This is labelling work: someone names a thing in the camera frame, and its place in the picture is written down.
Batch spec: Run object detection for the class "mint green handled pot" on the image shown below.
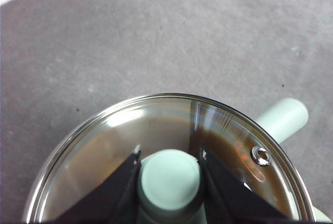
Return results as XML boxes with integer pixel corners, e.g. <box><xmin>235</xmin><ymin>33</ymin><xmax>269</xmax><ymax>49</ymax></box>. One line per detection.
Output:
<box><xmin>22</xmin><ymin>98</ymin><xmax>333</xmax><ymax>224</ymax></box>

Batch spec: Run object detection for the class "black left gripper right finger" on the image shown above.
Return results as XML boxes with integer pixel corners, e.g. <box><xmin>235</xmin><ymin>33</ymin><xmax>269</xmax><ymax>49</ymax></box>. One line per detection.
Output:
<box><xmin>199</xmin><ymin>145</ymin><xmax>289</xmax><ymax>224</ymax></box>

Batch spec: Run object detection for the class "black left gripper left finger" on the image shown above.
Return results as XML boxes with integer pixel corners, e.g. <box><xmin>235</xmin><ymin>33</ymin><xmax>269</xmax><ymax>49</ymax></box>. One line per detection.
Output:
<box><xmin>56</xmin><ymin>144</ymin><xmax>143</xmax><ymax>224</ymax></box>

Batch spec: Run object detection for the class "glass lid with green knob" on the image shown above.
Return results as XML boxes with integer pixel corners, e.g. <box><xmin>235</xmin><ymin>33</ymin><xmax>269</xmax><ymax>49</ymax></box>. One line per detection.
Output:
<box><xmin>24</xmin><ymin>93</ymin><xmax>315</xmax><ymax>224</ymax></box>

